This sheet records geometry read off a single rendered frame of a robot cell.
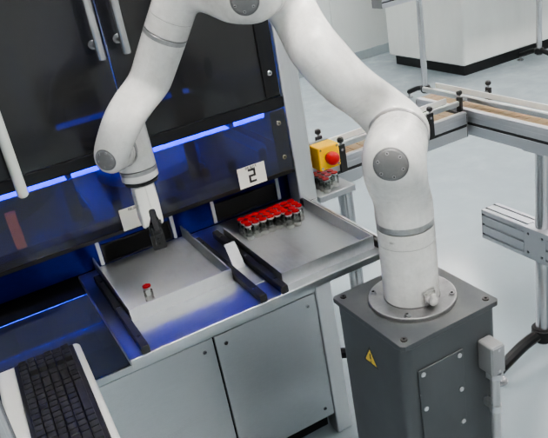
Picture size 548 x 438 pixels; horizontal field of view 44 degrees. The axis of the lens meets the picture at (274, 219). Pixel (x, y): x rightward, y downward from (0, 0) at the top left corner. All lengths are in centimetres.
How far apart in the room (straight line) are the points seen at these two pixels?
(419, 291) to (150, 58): 72
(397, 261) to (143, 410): 96
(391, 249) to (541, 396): 131
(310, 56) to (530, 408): 163
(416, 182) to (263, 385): 110
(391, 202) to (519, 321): 169
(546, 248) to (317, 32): 139
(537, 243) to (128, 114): 154
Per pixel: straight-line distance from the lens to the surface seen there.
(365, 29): 767
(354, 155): 219
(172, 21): 137
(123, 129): 141
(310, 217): 190
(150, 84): 142
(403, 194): 131
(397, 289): 145
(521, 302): 307
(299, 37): 131
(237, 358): 210
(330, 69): 129
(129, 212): 178
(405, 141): 125
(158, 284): 172
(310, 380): 229
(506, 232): 256
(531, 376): 268
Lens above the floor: 168
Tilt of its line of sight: 25 degrees down
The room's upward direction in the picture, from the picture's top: 10 degrees counter-clockwise
